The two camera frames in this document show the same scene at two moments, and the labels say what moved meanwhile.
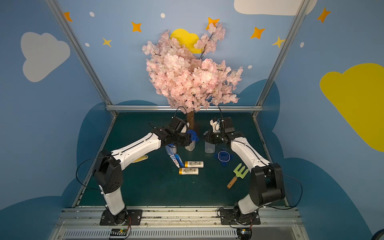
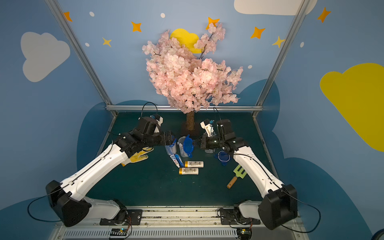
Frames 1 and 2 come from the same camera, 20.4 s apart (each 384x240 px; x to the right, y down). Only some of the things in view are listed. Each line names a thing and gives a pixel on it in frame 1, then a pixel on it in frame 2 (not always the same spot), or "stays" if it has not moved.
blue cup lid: [224, 157] stays
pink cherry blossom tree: [185, 78] stays
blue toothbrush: [182, 165] stays
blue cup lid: [193, 135] -> [188, 145]
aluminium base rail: [281, 223] stays
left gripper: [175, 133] -> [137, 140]
